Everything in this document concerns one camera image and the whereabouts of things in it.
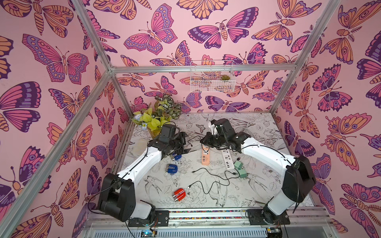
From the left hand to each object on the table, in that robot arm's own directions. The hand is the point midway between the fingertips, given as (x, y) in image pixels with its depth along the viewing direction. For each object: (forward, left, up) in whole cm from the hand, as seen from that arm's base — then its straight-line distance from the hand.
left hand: (193, 137), depth 83 cm
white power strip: (-6, -21, -17) cm, 28 cm away
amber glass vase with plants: (+21, +22, 0) cm, 30 cm away
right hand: (-2, -4, +1) cm, 5 cm away
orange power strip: (-3, -7, -16) cm, 18 cm away
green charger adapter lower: (-14, -29, -18) cm, 37 cm away
